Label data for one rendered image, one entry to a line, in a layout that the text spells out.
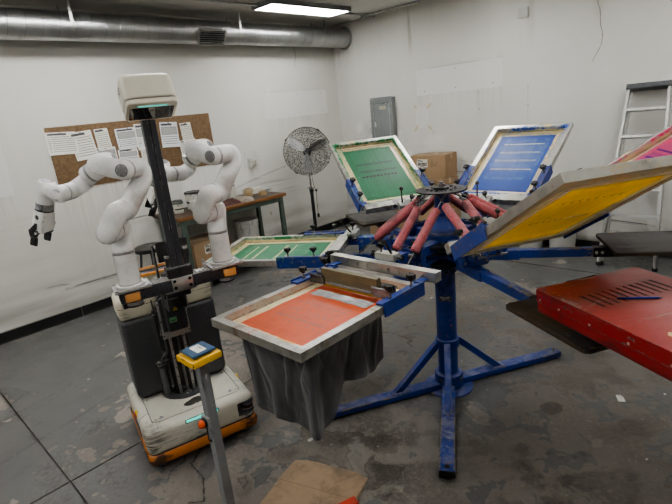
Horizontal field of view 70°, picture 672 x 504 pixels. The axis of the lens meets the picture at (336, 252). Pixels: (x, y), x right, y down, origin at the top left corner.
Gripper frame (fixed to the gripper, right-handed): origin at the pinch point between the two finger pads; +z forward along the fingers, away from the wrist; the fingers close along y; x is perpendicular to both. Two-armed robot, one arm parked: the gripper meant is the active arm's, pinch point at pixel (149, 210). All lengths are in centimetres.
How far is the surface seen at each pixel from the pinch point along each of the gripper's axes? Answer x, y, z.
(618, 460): -193, -188, 5
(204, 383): -6, -104, 18
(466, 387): -189, -104, 43
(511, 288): -133, -121, -48
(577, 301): -93, -165, -74
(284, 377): -37, -110, 12
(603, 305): -95, -172, -78
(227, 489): -23, -124, 63
